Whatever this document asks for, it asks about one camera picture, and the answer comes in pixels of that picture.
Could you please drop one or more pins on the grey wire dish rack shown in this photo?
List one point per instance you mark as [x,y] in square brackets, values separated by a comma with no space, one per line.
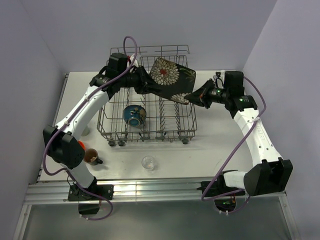
[165,120]

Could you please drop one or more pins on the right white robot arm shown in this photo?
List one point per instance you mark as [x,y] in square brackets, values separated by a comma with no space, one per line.
[270,173]

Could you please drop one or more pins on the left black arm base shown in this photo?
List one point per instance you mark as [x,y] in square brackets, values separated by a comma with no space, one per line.
[90,199]

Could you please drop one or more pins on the clear drinking glass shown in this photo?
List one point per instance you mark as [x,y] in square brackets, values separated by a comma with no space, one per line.
[148,163]

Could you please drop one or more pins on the orange bowl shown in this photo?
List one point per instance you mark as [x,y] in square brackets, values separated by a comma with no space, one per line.
[82,145]

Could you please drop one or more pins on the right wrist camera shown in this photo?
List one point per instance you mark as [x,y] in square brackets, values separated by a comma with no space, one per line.
[217,79]

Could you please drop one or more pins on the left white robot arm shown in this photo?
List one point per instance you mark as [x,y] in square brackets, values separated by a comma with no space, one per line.
[62,149]

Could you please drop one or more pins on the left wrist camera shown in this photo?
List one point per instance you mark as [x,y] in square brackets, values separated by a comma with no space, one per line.
[135,62]

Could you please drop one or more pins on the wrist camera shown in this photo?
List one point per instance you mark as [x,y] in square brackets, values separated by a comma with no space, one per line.
[135,62]
[217,79]

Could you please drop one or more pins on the aluminium mounting rail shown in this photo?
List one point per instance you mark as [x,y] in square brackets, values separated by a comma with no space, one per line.
[147,190]

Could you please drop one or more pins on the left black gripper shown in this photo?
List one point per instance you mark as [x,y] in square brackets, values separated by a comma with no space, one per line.
[146,83]

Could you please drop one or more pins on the pale green cup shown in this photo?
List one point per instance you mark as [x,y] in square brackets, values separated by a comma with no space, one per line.
[85,132]

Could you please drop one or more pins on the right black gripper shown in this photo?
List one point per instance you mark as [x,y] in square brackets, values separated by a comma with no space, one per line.
[200,97]

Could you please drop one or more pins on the blue floral ceramic bowl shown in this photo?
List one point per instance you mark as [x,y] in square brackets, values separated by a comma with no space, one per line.
[134,115]

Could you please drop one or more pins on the dark brown mug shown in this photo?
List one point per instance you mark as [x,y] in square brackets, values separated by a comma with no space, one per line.
[91,157]

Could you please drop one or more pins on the black floral square plate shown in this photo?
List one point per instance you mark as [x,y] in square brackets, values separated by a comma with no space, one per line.
[172,81]

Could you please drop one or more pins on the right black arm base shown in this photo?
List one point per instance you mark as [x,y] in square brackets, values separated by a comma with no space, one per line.
[218,188]

